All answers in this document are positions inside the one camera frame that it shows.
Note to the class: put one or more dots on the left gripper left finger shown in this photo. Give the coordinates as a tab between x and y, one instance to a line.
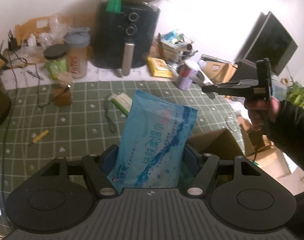
96	168

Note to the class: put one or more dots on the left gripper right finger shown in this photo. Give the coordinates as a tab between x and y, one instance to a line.
204	169

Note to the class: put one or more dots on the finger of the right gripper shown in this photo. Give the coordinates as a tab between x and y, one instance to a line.
222	88

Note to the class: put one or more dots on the blue wet wipes pack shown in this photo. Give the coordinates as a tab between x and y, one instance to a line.
151	149

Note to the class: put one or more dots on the green white wipes pack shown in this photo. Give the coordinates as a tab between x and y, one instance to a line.
121	101

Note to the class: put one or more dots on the teal bath loofah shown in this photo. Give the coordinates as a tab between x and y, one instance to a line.
185	177

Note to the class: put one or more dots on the black sleeve forearm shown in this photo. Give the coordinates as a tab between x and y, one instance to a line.
285	127

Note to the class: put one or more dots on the person right hand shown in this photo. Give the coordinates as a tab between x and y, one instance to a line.
261	110

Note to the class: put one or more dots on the cardboard box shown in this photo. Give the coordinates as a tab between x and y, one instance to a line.
221	143

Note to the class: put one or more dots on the green potted plant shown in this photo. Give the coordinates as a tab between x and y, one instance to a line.
295	94

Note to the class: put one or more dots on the black monitor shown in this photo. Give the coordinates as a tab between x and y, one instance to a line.
267	39

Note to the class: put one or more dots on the white purple canister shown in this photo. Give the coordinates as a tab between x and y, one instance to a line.
189	72

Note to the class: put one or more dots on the yellow small tool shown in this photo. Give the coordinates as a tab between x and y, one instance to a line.
39	137

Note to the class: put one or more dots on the green checkered tablecloth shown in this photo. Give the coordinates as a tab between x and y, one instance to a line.
84	126

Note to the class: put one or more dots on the small brown wooden box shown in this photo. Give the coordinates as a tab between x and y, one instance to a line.
62	97

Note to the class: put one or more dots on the yellow wipes pack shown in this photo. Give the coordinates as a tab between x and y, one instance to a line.
158	68

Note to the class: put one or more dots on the green label jar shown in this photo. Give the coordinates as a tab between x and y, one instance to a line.
55	60

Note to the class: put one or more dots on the black air fryer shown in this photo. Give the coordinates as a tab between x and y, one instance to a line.
124	40

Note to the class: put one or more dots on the grey lid shaker bottle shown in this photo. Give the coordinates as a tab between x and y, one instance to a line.
77	41

